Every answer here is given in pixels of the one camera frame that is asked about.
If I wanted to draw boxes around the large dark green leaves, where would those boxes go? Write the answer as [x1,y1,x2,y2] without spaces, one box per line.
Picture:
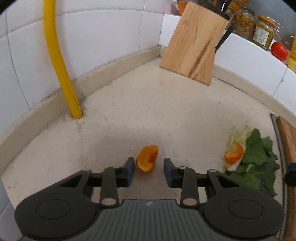
[223,125,280,197]

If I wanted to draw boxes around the orange peel piece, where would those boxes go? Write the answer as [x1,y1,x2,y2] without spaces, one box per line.
[224,141,244,164]
[136,145,159,173]

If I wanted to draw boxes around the black kitchen scissors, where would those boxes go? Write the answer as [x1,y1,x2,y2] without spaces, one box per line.
[215,22,239,52]

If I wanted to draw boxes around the wooden cutting board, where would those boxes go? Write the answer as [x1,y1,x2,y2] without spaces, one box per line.
[270,114,295,240]

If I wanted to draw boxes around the yellow oil bottle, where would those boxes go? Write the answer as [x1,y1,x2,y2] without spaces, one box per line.
[287,36,296,73]

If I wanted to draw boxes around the wooden knife block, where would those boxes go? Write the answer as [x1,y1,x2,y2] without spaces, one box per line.
[159,1,229,86]

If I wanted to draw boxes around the red tomato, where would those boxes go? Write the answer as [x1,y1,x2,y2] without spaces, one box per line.
[271,42,288,62]

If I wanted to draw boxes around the orange lid pickle jar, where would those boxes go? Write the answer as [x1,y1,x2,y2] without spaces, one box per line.
[251,15,275,50]

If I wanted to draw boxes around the glass jar of pickles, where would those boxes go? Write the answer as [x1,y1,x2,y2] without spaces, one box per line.
[232,7,255,39]

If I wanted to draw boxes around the small bowl on ledge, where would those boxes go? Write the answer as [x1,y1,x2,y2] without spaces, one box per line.
[177,1,188,15]

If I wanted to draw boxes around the yellow gas pipe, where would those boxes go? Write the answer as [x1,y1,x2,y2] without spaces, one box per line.
[44,0,83,119]

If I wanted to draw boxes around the wooden handled cleaver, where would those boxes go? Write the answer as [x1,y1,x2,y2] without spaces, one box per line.
[225,0,249,16]

